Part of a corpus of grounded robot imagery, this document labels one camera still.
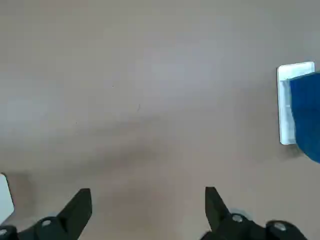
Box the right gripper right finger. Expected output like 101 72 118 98
199 186 309 240

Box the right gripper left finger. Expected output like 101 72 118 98
0 187 93 240

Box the white preservation box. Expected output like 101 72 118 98
0 173 15 221

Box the white flat holder board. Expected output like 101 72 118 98
276 61 316 146

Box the blue rolled cloth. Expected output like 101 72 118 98
289 70 320 165

